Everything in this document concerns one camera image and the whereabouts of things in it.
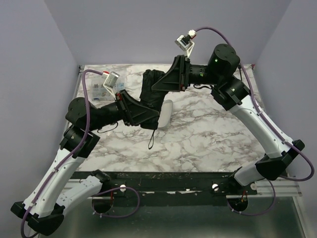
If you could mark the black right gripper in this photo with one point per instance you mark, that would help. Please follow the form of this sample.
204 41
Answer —
184 73

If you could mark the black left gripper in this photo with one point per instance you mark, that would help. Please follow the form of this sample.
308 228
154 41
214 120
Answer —
123 109

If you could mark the black umbrella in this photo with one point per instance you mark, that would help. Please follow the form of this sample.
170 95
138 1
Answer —
152 100

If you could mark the beige zippered umbrella case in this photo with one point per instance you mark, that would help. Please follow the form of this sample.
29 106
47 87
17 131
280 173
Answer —
165 114

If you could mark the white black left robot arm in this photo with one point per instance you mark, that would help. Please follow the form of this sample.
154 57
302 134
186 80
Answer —
46 207

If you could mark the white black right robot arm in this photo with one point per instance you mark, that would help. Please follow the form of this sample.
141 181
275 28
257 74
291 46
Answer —
235 96

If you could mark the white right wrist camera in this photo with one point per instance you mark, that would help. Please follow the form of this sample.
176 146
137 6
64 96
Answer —
186 43

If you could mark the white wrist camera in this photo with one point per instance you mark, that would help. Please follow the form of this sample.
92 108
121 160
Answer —
186 43
110 79

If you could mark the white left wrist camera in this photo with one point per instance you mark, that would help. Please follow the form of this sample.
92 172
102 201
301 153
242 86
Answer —
110 79

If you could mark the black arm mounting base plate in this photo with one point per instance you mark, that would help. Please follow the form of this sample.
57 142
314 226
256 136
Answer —
160 189

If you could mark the aluminium front rail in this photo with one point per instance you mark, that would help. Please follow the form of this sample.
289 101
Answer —
263 189

